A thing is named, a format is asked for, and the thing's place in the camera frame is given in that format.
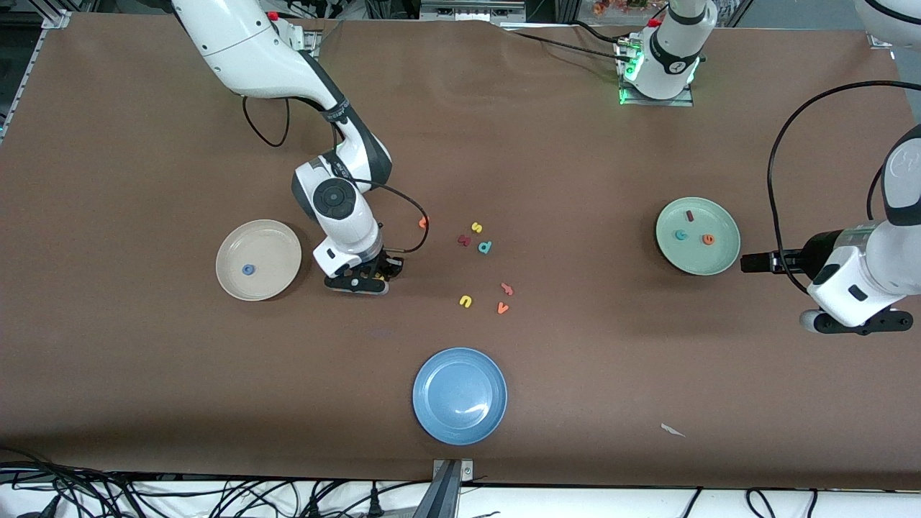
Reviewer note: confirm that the beige brown plate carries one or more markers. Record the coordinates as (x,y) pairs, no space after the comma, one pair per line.
(266,280)

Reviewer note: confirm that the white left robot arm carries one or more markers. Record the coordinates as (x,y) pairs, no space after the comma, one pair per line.
(863,273)

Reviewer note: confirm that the green plate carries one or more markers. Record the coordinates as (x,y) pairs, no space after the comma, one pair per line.
(701,259)

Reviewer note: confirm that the orange artificial flowers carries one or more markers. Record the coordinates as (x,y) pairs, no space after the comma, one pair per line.
(611,7)

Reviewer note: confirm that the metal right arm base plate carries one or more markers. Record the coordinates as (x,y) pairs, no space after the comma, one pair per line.
(312,42)

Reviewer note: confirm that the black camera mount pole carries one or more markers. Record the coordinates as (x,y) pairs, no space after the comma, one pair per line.
(440,500)

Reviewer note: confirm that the metal table clamp bracket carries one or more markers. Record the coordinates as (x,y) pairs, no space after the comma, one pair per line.
(466,471)

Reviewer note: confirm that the white paper scrap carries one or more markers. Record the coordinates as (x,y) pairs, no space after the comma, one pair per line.
(670,429)

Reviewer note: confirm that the blue plate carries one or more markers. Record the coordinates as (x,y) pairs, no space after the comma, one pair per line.
(460,396)

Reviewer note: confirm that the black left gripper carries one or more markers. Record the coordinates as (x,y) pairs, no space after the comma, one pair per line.
(811,253)

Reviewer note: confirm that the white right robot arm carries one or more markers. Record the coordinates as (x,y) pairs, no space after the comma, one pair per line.
(245,50)

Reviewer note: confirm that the long aluminium frame profile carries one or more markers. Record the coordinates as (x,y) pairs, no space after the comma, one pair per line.
(56,20)

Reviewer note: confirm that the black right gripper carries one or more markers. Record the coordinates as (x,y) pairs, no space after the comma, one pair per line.
(383,266)

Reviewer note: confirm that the grey power strip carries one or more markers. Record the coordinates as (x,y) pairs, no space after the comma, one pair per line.
(468,11)

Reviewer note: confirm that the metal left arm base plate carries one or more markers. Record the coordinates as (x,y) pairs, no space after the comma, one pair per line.
(676,103)

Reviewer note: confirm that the black power plug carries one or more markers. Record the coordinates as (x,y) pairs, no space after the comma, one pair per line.
(374,503)
(314,508)

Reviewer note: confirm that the short aluminium frame profile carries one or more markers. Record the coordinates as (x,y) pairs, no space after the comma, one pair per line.
(881,37)

